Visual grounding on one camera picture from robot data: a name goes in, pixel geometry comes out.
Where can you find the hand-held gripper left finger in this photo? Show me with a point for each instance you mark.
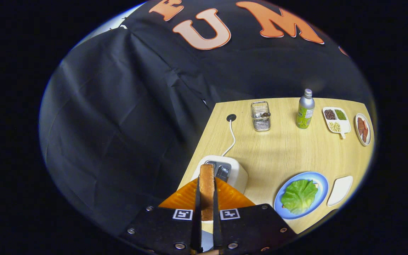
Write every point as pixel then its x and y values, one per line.
pixel 161 230

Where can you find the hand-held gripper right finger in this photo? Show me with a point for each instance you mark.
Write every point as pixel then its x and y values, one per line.
pixel 257 230

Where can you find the green lettuce leaf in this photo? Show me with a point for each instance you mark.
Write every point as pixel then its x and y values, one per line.
pixel 299 196

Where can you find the toasted bread slice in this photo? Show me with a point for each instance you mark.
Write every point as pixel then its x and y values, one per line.
pixel 207 191

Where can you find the white toaster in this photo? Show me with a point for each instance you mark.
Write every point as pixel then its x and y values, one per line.
pixel 239 173

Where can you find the blue round plate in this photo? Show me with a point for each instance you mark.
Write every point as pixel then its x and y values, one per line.
pixel 320 184

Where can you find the white square plate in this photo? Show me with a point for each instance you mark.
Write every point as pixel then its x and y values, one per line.
pixel 340 191

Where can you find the black backdrop cloth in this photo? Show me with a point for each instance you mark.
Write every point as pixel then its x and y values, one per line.
pixel 119 124

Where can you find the silver bottle green label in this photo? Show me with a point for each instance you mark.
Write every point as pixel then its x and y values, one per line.
pixel 305 113

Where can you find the pile of yellow soybeans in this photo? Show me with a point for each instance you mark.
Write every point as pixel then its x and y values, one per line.
pixel 335 127

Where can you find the white divided dish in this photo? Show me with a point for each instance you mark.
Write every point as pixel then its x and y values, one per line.
pixel 345 126

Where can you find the pile of dark beans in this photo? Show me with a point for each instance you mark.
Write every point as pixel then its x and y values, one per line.
pixel 329 114

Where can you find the white oval plate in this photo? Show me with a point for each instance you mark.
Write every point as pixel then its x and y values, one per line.
pixel 356 134

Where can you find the pile of green beans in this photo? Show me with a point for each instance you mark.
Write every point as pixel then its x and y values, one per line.
pixel 340 114

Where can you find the brown meat slice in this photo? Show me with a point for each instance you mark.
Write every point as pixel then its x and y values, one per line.
pixel 361 124
pixel 365 134

